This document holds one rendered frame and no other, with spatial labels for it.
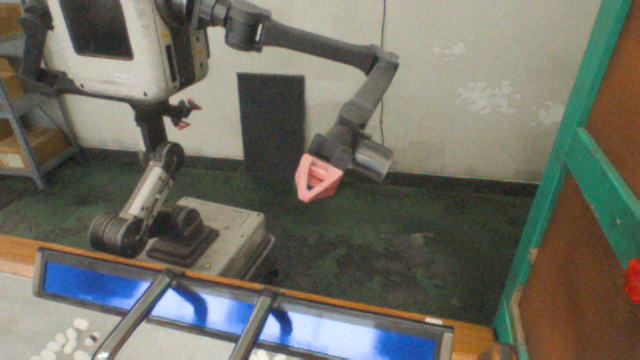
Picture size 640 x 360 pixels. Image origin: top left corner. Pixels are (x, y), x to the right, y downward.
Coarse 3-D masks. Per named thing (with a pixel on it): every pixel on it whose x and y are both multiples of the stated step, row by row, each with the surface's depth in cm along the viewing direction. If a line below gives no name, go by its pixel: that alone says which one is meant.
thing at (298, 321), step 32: (64, 256) 61; (32, 288) 62; (64, 288) 61; (96, 288) 60; (128, 288) 59; (192, 288) 56; (224, 288) 55; (160, 320) 57; (192, 320) 56; (224, 320) 55; (288, 320) 54; (320, 320) 53; (352, 320) 52; (384, 320) 51; (416, 320) 51; (288, 352) 54; (320, 352) 53; (352, 352) 52; (384, 352) 51; (416, 352) 50; (448, 352) 49
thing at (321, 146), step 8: (320, 136) 63; (312, 144) 64; (320, 144) 63; (328, 144) 63; (336, 144) 63; (344, 144) 68; (312, 152) 64; (320, 152) 64; (328, 152) 64; (352, 152) 63; (328, 160) 65
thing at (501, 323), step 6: (504, 294) 90; (504, 300) 89; (498, 306) 93; (504, 306) 88; (498, 312) 93; (504, 312) 87; (498, 318) 92; (504, 318) 87; (492, 324) 96; (498, 324) 91; (504, 324) 86; (498, 330) 91; (504, 330) 85; (510, 330) 82; (498, 336) 90; (504, 336) 85; (510, 336) 81; (504, 342) 84; (510, 342) 80
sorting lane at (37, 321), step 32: (0, 288) 105; (0, 320) 96; (32, 320) 96; (64, 320) 96; (96, 320) 96; (0, 352) 89; (32, 352) 89; (128, 352) 89; (160, 352) 89; (192, 352) 89; (224, 352) 89; (256, 352) 89
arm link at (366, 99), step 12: (384, 60) 103; (396, 60) 103; (372, 72) 100; (384, 72) 102; (372, 84) 94; (384, 84) 96; (360, 96) 86; (372, 96) 88; (360, 108) 80; (372, 108) 84; (336, 120) 77
